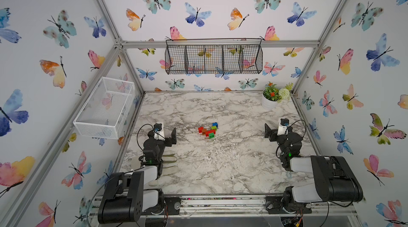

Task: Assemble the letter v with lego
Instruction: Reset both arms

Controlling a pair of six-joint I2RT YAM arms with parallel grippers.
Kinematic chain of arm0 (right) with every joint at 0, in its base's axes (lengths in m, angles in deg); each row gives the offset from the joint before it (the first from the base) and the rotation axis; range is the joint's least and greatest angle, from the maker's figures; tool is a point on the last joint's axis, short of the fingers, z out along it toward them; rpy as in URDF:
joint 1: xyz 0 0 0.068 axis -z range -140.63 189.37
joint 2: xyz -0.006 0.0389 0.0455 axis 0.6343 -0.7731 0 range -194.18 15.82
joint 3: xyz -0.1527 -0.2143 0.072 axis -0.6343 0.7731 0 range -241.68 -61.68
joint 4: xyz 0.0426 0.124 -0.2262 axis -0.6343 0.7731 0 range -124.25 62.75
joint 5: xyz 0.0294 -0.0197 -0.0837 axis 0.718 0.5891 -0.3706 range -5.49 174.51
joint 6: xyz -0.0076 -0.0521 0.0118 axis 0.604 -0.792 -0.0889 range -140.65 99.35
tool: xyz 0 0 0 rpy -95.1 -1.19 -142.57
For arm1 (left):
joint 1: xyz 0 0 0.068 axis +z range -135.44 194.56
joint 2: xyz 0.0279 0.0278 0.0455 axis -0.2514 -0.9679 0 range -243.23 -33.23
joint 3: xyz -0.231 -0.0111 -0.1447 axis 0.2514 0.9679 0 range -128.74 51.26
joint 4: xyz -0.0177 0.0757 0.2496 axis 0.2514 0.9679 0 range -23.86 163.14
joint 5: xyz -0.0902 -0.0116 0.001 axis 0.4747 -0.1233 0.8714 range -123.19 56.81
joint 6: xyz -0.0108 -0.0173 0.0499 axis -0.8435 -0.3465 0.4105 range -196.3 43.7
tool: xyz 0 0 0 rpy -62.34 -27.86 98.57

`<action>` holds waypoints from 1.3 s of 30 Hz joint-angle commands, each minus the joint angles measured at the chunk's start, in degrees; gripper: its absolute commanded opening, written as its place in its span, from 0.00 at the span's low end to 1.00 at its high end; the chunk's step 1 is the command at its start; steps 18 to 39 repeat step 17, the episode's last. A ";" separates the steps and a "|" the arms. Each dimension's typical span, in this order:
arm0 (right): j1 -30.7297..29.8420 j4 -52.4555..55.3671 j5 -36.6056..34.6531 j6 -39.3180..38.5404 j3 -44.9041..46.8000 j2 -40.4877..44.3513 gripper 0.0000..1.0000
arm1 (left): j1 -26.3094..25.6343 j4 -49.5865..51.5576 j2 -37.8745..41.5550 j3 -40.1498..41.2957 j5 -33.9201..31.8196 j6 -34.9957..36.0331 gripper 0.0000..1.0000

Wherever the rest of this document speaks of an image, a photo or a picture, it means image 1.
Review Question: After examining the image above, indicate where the long red lego brick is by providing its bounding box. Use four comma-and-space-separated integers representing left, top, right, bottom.
205, 130, 216, 137

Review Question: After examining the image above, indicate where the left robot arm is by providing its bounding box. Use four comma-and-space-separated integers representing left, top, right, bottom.
97, 123, 177, 225

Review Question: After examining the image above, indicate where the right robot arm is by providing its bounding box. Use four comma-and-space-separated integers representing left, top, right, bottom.
264, 118, 363, 214

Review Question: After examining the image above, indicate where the potted artificial plant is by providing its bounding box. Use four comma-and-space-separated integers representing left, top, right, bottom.
261, 82, 294, 111

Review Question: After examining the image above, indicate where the white mesh basket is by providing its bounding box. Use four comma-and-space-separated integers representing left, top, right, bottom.
73, 77, 135, 139

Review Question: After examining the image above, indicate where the green strap loop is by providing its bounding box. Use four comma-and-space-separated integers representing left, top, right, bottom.
162, 153, 178, 165

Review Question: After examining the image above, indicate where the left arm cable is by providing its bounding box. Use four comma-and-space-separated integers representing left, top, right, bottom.
85, 123, 157, 227

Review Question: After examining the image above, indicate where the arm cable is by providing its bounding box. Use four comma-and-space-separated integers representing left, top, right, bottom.
85, 123, 157, 227
275, 119, 354, 227

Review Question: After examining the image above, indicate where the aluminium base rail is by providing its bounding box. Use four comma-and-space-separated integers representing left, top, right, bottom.
89, 194, 358, 218

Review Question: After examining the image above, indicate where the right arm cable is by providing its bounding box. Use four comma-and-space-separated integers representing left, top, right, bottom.
275, 119, 354, 227

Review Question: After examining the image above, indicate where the black wire basket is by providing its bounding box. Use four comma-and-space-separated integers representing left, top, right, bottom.
161, 38, 263, 75

